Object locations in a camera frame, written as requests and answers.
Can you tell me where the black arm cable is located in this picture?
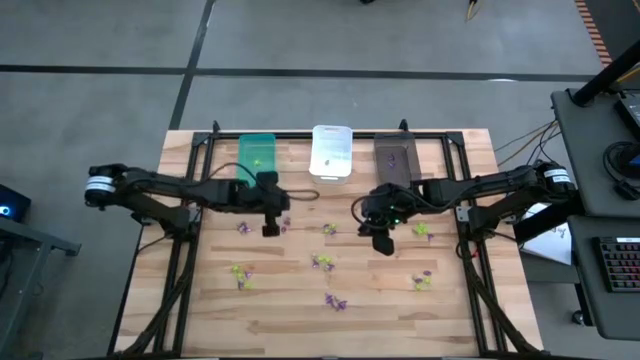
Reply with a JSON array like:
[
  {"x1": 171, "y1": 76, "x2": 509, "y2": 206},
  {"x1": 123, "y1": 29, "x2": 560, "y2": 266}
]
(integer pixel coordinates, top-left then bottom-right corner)
[
  {"x1": 349, "y1": 193, "x2": 374, "y2": 232},
  {"x1": 207, "y1": 161, "x2": 321, "y2": 202}
]

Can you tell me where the black headset with cable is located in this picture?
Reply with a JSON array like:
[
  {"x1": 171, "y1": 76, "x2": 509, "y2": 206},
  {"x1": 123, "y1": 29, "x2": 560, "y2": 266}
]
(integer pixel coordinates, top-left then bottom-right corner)
[{"x1": 602, "y1": 141, "x2": 640, "y2": 201}]

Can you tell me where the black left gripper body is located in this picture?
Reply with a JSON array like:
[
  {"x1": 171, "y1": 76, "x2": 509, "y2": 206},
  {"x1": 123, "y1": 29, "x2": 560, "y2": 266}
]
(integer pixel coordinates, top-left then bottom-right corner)
[{"x1": 232, "y1": 171, "x2": 291, "y2": 214}]

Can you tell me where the yellow cable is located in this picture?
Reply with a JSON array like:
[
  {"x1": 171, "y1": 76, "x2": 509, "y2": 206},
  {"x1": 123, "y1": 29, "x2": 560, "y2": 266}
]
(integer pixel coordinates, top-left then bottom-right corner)
[{"x1": 493, "y1": 121, "x2": 557, "y2": 153}]

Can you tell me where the teal plastic bin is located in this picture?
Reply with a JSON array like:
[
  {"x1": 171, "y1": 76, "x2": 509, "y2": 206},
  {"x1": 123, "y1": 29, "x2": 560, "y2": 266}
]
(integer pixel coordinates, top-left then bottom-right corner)
[{"x1": 235, "y1": 132, "x2": 278, "y2": 187}]

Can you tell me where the grey desk top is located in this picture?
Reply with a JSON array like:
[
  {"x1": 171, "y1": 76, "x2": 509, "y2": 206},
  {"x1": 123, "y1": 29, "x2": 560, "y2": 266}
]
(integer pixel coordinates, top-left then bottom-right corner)
[
  {"x1": 549, "y1": 88, "x2": 640, "y2": 219},
  {"x1": 567, "y1": 214, "x2": 640, "y2": 342}
]

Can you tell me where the white plastic bin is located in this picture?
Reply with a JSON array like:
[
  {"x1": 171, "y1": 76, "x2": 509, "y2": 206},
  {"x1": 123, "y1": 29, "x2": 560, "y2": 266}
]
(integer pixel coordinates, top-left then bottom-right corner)
[{"x1": 308, "y1": 124, "x2": 354, "y2": 185}]

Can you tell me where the black metal pole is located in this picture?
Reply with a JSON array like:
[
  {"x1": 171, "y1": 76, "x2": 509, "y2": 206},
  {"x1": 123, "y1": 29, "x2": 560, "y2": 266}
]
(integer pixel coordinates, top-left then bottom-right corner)
[{"x1": 571, "y1": 38, "x2": 640, "y2": 107}]

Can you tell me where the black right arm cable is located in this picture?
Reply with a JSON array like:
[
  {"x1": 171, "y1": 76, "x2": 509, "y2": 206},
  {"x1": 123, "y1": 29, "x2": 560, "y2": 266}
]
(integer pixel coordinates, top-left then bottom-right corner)
[{"x1": 349, "y1": 193, "x2": 374, "y2": 232}]

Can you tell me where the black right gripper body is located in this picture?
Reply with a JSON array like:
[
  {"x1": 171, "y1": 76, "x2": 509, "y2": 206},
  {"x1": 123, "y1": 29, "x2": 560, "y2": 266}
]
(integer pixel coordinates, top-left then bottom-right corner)
[{"x1": 358, "y1": 182, "x2": 419, "y2": 236}]

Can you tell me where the black metal cart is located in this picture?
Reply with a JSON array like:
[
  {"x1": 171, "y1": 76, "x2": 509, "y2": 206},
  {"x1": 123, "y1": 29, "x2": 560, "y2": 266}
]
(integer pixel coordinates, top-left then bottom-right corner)
[{"x1": 0, "y1": 214, "x2": 82, "y2": 360}]

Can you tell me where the grey plastic bin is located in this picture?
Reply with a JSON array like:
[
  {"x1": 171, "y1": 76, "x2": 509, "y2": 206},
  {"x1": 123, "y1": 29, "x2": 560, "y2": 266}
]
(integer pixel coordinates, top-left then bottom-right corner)
[{"x1": 373, "y1": 131, "x2": 423, "y2": 187}]

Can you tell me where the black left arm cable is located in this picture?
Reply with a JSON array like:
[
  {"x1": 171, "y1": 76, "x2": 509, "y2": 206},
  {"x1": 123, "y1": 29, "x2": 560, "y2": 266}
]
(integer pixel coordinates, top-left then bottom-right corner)
[{"x1": 207, "y1": 161, "x2": 321, "y2": 202}]

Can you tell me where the black tablet device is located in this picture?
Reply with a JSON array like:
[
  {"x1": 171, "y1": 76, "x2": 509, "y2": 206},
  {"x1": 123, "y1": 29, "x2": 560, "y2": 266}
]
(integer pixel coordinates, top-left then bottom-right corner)
[{"x1": 613, "y1": 92, "x2": 640, "y2": 141}]

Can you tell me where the black computer keyboard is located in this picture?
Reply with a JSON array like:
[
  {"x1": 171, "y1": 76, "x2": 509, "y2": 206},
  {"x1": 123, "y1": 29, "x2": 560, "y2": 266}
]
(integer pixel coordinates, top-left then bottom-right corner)
[{"x1": 592, "y1": 236, "x2": 640, "y2": 294}]

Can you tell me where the black device blue light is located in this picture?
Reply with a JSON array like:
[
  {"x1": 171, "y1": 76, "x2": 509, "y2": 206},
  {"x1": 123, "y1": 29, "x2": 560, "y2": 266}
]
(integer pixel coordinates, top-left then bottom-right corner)
[{"x1": 0, "y1": 183, "x2": 32, "y2": 224}]

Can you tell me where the black table frame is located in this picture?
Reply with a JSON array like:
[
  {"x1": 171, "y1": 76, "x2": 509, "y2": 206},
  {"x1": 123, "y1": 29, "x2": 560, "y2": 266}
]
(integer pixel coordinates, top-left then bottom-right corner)
[{"x1": 107, "y1": 119, "x2": 544, "y2": 359}]

